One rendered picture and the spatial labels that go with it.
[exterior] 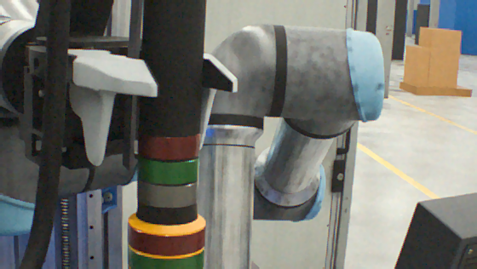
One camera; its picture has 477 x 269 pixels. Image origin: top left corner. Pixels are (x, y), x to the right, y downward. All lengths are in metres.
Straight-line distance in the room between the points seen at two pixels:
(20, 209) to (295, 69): 0.37
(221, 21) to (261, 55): 1.58
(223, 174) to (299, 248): 1.97
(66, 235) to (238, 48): 0.60
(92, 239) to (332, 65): 0.62
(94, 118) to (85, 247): 0.93
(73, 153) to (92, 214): 0.83
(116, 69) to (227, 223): 0.48
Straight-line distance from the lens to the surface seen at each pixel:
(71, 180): 0.63
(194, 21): 0.35
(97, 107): 0.35
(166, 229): 0.36
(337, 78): 0.81
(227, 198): 0.79
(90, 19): 0.47
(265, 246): 2.66
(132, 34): 0.35
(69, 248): 1.28
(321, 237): 2.79
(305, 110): 0.83
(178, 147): 0.35
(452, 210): 1.06
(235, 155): 0.80
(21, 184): 0.60
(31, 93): 0.44
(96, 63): 0.35
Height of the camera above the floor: 1.54
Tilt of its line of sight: 11 degrees down
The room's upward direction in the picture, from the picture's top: 3 degrees clockwise
